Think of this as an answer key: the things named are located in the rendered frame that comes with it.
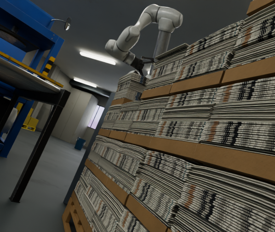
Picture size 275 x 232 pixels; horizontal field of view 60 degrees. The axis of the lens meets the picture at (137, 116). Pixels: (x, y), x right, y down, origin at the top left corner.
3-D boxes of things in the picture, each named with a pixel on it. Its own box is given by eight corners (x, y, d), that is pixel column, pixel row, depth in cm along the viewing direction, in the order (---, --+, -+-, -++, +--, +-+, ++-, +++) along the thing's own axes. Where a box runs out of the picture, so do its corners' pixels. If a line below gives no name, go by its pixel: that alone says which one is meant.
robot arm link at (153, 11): (140, 8, 190) (155, 12, 186) (149, -2, 200) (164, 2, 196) (140, 24, 201) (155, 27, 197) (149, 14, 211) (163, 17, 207)
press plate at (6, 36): (38, 49, 285) (39, 47, 286) (-11, 20, 251) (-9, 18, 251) (25, 53, 327) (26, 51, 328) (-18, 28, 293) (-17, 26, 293)
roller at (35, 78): (57, 96, 172) (61, 93, 170) (-13, 62, 143) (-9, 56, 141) (58, 91, 176) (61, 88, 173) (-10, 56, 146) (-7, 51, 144)
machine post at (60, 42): (7, 158, 272) (65, 40, 297) (-2, 155, 266) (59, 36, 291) (5, 156, 278) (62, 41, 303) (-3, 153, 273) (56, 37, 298)
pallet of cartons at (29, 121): (18, 124, 953) (27, 106, 965) (39, 133, 920) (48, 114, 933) (-10, 115, 822) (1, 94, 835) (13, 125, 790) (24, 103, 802)
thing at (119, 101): (129, 113, 185) (130, 107, 185) (144, 111, 158) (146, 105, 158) (110, 106, 179) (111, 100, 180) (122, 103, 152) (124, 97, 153)
